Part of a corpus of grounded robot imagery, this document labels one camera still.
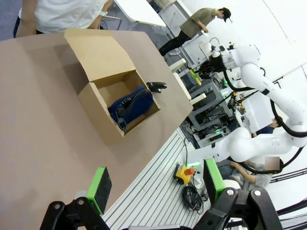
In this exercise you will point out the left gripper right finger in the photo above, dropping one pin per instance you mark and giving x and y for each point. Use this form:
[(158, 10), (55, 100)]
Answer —
[(214, 182)]

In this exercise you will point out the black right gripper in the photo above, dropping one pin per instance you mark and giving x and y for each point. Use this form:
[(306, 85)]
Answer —
[(217, 66)]

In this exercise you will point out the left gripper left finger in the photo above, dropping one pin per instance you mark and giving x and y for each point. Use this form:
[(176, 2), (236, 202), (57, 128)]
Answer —
[(100, 189)]

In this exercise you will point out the small yellow green item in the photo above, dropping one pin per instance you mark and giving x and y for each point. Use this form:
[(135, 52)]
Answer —
[(196, 77)]

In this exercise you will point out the navy blue zipper pouch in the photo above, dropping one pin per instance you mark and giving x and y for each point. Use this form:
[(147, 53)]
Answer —
[(139, 105)]

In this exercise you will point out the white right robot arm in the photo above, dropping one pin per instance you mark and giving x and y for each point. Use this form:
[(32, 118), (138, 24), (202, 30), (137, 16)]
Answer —
[(251, 72)]

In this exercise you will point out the person's right forearm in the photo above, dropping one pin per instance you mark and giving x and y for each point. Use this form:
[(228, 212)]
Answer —
[(27, 15)]

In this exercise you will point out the person's left forearm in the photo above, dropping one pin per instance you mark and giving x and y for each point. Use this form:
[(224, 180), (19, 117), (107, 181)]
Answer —
[(107, 6)]

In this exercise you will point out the brown cardboard box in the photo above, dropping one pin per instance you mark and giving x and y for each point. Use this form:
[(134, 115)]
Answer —
[(96, 52)]

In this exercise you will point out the person's left hand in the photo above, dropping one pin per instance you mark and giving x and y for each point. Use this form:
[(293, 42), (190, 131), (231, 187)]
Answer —
[(95, 23)]

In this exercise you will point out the person's right hand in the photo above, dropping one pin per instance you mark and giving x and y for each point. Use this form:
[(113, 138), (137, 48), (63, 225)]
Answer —
[(25, 29)]

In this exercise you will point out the yellow emergency stop button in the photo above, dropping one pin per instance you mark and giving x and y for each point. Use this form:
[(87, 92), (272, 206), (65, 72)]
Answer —
[(182, 173)]

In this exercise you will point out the seated bystander in grey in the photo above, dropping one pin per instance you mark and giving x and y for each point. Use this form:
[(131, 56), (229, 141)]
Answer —
[(254, 178)]

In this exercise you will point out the grey metal equipment rack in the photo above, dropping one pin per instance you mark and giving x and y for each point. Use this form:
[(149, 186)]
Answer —
[(208, 115)]

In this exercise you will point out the bystander in olive shirt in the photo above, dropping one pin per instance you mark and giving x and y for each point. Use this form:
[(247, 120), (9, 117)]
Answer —
[(199, 24)]

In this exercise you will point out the black stapler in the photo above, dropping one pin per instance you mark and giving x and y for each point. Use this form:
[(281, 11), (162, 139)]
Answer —
[(157, 85)]

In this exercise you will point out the grey slatted aluminium base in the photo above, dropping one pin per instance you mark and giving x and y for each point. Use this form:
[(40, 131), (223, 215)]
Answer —
[(153, 182)]

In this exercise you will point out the white cabinet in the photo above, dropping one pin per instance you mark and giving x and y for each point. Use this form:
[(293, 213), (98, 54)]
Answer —
[(255, 112)]

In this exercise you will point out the bystander in dark blue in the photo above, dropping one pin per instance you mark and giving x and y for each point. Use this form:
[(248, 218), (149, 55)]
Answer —
[(266, 130)]

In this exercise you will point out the white table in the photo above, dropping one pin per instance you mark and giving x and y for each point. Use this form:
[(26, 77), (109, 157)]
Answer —
[(139, 12)]

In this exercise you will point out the light green wristwatch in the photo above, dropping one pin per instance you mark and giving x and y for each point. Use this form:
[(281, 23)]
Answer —
[(103, 13)]

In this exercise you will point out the person torso in white jacket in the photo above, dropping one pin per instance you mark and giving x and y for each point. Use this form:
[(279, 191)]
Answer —
[(62, 14)]

